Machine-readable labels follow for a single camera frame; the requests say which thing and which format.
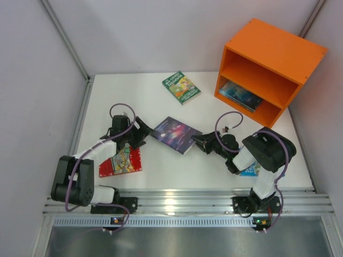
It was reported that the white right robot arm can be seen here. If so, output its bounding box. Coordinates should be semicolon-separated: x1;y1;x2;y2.
192;127;296;211

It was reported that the teal 20000 Leagues book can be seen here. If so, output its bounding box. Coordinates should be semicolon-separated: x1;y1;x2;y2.
219;81;263;113

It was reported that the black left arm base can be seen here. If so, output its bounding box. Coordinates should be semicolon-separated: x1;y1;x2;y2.
90;197;138;214

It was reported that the purple Robinson Crusoe book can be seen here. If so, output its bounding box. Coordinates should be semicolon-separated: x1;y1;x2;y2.
151;116;203;155

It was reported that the aluminium mounting rail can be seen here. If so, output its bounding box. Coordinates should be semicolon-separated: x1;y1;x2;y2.
43;190;334;228

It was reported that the red comic cover book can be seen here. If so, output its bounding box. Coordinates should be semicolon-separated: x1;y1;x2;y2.
99;145;142;178

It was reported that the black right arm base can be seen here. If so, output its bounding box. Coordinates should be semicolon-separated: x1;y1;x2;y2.
232;196;281;217

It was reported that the blue 26-Storey Treehouse book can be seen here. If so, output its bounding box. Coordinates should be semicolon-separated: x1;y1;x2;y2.
233;146;272;177

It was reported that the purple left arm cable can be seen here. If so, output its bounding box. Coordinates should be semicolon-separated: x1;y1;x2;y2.
64;103;137;231

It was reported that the orange wooden shelf cabinet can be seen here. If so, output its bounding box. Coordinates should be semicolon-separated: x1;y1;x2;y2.
214;18;328;127

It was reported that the green Treehouse book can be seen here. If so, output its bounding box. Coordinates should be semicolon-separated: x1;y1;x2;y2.
162;71;202;105

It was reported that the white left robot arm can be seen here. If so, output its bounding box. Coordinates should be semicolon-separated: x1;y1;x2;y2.
50;115;153;207

